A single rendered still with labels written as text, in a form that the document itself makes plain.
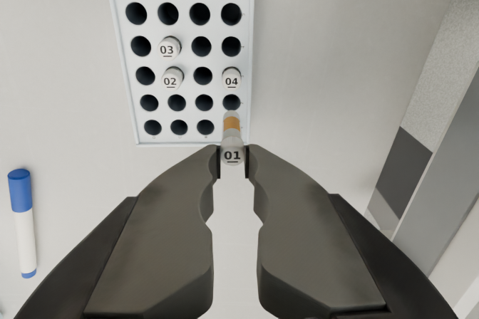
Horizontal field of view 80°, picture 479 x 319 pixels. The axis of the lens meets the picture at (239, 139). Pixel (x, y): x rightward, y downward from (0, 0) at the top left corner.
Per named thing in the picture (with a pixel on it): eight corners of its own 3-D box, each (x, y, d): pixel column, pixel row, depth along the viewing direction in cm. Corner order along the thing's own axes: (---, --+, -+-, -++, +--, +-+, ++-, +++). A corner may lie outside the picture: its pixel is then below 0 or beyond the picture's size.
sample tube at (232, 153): (241, 126, 18) (244, 167, 14) (221, 126, 18) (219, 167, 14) (241, 107, 18) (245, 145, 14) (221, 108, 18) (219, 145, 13)
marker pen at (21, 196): (40, 268, 32) (32, 281, 31) (26, 266, 32) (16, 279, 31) (33, 169, 26) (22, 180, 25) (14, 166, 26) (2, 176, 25)
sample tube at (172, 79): (189, 72, 22) (181, 92, 18) (173, 72, 22) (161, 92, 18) (188, 56, 22) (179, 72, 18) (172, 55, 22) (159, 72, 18)
